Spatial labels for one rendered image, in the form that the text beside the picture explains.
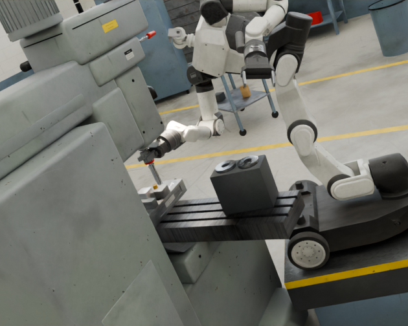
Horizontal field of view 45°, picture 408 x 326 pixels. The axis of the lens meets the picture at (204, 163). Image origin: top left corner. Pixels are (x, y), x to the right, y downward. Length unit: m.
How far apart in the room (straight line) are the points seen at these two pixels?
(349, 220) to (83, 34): 1.48
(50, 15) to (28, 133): 0.44
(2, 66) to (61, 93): 8.33
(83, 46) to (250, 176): 0.80
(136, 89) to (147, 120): 0.14
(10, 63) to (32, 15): 8.40
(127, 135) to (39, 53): 0.43
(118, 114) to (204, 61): 0.57
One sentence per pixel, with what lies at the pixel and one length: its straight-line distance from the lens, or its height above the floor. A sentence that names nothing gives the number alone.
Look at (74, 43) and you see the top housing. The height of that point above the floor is 1.81.
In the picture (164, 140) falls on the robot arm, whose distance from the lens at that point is 2.23.
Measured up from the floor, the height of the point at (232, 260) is 0.61.
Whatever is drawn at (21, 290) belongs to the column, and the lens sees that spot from 1.59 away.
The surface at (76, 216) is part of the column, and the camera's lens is 1.56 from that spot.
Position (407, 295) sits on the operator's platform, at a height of 0.19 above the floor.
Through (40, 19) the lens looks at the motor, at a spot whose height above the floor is 1.92.
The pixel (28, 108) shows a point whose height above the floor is 1.70.
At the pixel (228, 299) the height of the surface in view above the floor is 0.49.
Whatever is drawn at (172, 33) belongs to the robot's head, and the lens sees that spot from 2.31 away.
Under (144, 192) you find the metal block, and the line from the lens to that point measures 2.29.
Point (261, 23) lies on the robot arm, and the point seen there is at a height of 1.61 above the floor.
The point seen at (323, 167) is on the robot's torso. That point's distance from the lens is 2.50.
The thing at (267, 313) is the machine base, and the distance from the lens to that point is 2.70.
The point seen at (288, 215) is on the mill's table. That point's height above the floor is 0.92.
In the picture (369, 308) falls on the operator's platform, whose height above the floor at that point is 0.15.
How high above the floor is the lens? 1.92
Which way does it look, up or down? 21 degrees down
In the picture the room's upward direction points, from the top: 22 degrees counter-clockwise
